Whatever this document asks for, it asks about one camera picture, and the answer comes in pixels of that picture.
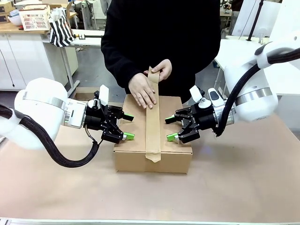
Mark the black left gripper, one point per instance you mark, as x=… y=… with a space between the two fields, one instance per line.
x=93 y=119

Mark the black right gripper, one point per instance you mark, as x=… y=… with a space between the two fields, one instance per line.
x=206 y=119

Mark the brown packing tape strip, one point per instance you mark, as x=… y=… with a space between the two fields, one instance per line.
x=152 y=129

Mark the brown cardboard shipping box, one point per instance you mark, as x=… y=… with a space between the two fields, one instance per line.
x=131 y=161

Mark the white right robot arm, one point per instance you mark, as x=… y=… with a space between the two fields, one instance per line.
x=253 y=82

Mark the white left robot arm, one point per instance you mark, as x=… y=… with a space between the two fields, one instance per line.
x=39 y=98

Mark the open cardboard box on floor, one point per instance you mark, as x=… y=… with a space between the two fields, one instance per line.
x=84 y=93

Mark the brown cardboard storage box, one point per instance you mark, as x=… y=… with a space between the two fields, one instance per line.
x=5 y=7

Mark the person's right hand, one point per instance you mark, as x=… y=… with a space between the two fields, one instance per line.
x=143 y=91

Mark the person's left hand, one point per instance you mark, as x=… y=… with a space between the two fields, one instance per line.
x=165 y=69

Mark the white rounded corner table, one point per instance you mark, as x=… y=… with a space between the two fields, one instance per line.
x=221 y=56

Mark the white workshop table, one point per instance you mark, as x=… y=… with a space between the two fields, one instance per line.
x=89 y=42

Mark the long black rod tool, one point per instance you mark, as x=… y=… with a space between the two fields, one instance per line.
x=93 y=36

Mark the person in black sweater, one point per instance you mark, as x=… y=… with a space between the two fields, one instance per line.
x=164 y=28

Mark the wooden top white cabinet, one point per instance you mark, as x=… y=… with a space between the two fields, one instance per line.
x=35 y=58

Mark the black white striped bag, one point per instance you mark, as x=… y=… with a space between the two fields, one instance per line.
x=59 y=35

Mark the white board panel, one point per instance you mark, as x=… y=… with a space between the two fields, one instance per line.
x=241 y=18

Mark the black stand pole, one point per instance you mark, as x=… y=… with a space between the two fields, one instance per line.
x=255 y=16

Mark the white pink plastic crate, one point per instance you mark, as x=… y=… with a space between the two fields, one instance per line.
x=35 y=20

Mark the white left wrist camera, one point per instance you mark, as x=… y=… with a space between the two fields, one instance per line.
x=104 y=93

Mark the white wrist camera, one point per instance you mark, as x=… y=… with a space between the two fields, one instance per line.
x=194 y=92
x=104 y=93

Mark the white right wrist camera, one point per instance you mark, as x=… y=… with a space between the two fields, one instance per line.
x=194 y=92

